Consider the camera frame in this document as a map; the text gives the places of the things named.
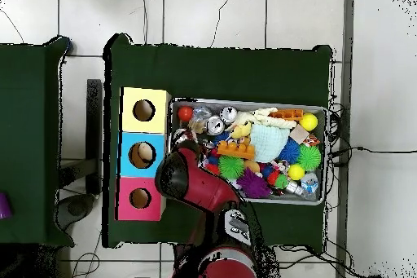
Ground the wooden box with three holes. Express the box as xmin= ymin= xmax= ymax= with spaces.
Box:
xmin=115 ymin=86 xmax=173 ymax=223

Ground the orange toy building brick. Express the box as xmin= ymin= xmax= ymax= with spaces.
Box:
xmin=216 ymin=140 xmax=256 ymax=161

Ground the yellow plush duck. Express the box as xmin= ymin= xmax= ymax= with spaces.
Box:
xmin=229 ymin=121 xmax=253 ymax=139

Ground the red-orange ball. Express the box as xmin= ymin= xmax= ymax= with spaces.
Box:
xmin=177 ymin=105 xmax=194 ymax=121

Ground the bright green spiky ball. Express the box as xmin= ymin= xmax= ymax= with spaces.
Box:
xmin=217 ymin=155 xmax=246 ymax=180

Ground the mint green cloth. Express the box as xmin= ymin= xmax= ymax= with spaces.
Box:
xmin=249 ymin=123 xmax=291 ymax=164

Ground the purple spiky toy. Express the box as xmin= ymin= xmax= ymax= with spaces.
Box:
xmin=236 ymin=168 xmax=272 ymax=199

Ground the dark green table cloth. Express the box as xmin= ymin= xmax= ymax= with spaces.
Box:
xmin=102 ymin=33 xmax=335 ymax=254

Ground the blue spiky ball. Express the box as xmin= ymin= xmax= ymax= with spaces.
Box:
xmin=277 ymin=136 xmax=301 ymax=165

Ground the dark grey rounded base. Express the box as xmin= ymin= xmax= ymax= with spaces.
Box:
xmin=53 ymin=192 xmax=97 ymax=232

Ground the green cloth side table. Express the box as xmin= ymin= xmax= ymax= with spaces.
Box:
xmin=0 ymin=36 xmax=76 ymax=246

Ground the shallow wire mesh bin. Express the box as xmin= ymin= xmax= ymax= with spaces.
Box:
xmin=167 ymin=96 xmax=328 ymax=206

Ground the black power cable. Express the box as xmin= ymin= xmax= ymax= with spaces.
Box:
xmin=328 ymin=145 xmax=417 ymax=160

